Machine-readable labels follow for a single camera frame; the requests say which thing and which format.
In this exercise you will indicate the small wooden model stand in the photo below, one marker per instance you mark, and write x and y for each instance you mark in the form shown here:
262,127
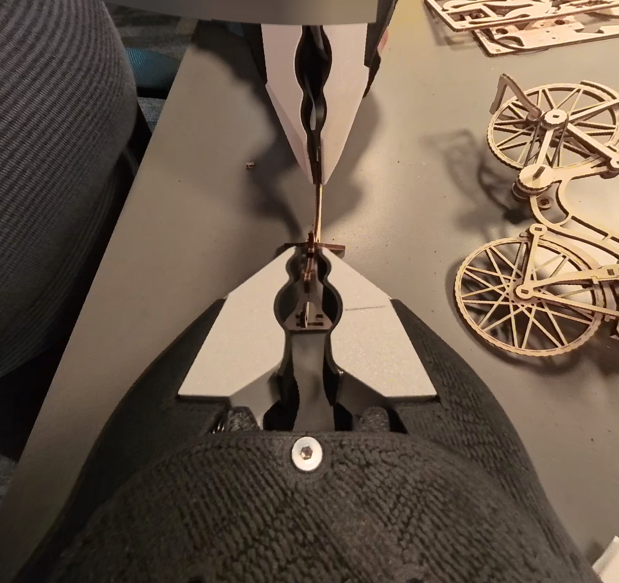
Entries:
307,324

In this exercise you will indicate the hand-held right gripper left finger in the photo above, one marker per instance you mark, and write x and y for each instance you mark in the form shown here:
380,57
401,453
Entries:
232,350

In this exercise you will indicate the wooden bicycle model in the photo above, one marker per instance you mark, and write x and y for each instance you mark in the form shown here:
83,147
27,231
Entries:
534,182

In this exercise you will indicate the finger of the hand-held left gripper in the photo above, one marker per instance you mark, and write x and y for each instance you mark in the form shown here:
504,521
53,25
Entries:
283,75
348,75

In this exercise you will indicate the small wooden part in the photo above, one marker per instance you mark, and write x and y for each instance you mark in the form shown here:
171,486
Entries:
318,215

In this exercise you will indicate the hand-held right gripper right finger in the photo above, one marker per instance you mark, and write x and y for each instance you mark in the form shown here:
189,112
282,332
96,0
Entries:
382,350

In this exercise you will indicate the white instruction booklet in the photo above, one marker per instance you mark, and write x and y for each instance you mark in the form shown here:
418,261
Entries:
609,568

